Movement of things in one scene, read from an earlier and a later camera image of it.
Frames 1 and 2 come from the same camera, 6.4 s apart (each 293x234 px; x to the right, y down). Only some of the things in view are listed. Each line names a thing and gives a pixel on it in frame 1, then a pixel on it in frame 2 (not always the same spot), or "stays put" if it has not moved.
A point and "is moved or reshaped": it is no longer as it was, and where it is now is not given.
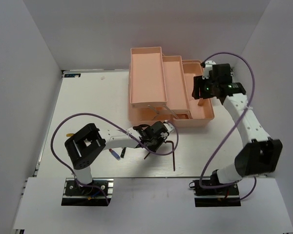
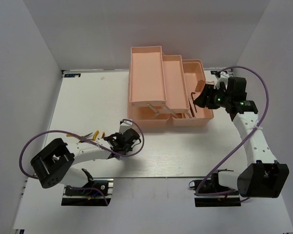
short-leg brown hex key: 200,102 is moved or reshaped
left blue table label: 72,75 stays put
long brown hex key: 173,153 -> 193,101
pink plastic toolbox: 160,88 stays put
